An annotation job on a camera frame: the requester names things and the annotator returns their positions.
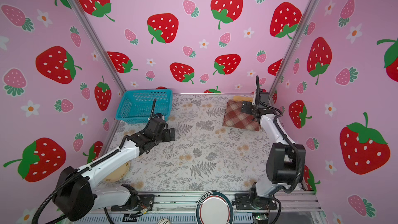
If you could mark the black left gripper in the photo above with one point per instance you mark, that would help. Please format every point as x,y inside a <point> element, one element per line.
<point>168,137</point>

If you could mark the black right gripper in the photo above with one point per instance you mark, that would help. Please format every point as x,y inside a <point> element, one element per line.
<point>247,109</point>

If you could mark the red plaid skirt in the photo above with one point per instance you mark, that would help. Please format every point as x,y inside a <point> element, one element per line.
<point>235,118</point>

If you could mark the yellow skirt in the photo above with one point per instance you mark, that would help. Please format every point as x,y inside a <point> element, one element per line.
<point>238,98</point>

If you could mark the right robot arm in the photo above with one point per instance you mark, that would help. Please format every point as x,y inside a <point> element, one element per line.
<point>286,160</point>

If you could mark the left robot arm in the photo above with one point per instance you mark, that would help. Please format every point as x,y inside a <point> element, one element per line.
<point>77,193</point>

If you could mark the teal plastic basket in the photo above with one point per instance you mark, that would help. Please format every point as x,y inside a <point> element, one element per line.
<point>135,106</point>

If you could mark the white chocolate drizzled donut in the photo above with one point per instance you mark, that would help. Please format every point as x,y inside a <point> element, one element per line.
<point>164,221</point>

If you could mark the white plate green rim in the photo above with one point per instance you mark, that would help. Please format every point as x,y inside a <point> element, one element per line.
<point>213,207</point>

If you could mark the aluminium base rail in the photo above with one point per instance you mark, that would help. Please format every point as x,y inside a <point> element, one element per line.
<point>300,207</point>

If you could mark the aluminium frame post right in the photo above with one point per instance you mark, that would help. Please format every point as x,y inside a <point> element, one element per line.
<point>306,17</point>

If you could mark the aluminium frame post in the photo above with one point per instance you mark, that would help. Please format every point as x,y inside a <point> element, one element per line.
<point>99,48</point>
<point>306,17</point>

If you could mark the aluminium frame post left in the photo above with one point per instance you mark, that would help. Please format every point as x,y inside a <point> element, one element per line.
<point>99,48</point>

